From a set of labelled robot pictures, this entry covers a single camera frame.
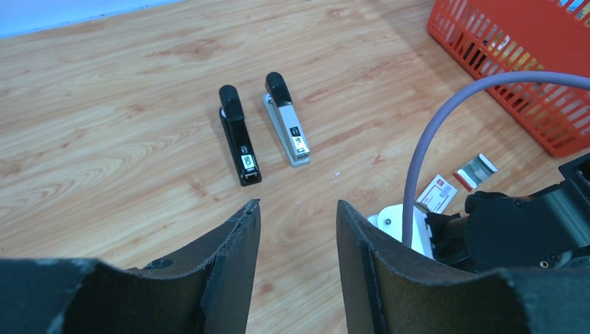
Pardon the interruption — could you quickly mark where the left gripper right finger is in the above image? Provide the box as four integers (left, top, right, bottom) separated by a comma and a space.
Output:
336, 200, 589, 333

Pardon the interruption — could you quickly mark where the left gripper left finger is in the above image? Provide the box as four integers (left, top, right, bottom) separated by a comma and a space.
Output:
1, 199, 261, 333

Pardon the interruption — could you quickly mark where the red white staple box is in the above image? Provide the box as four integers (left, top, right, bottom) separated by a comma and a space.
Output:
415, 175, 458, 214

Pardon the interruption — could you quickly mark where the grey and black stapler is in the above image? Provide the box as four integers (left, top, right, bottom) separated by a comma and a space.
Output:
262, 72, 311, 168

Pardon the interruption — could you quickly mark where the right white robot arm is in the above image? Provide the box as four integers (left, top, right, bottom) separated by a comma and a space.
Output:
425, 154, 589, 273

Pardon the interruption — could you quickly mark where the red plastic basket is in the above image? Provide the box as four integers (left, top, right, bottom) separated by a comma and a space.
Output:
426, 0, 589, 157

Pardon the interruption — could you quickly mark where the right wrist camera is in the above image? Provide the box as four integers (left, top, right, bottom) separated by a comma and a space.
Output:
367, 203, 435, 260

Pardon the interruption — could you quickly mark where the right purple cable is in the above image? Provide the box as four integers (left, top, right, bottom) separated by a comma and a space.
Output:
401, 70, 590, 248

